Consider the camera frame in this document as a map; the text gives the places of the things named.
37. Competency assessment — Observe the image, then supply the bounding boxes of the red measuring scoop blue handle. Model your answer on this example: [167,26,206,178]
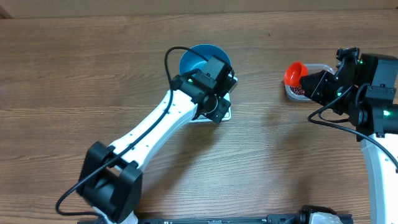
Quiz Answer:
[284,62,308,87]

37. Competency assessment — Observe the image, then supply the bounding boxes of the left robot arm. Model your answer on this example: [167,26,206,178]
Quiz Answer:
[77,55,238,223]

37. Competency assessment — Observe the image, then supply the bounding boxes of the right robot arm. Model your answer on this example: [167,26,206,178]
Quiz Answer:
[300,47,397,223]

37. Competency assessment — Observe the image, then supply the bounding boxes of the blue bowl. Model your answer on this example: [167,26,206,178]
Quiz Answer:
[179,44,232,74]

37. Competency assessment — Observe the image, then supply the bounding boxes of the white digital kitchen scale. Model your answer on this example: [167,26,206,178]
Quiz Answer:
[189,76,239,123]

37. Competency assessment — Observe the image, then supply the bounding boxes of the clear plastic container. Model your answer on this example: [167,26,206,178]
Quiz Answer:
[284,62,335,102]

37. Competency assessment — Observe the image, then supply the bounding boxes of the red beans in container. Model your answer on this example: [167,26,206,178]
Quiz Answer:
[290,86,305,95]

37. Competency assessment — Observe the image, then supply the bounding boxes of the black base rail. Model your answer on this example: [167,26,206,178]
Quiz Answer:
[77,213,354,224]

